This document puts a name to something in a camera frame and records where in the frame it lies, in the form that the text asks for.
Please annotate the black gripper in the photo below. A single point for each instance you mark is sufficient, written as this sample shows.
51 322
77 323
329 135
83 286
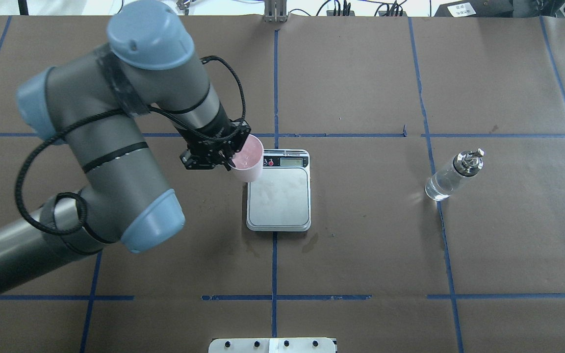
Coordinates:
212 133

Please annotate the pink plastic cup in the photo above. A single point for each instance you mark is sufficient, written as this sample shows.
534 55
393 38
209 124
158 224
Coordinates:
249 162

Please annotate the glass sauce bottle metal spout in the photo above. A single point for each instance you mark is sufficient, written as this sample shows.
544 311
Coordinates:
453 175

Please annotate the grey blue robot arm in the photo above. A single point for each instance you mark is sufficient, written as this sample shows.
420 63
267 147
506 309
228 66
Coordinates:
148 65

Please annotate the white digital kitchen scale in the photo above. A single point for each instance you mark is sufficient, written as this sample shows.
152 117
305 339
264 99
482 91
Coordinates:
280 199

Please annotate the aluminium frame post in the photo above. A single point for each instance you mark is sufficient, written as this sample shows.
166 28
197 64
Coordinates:
275 11

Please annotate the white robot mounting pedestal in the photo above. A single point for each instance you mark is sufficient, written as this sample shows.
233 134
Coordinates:
274 345

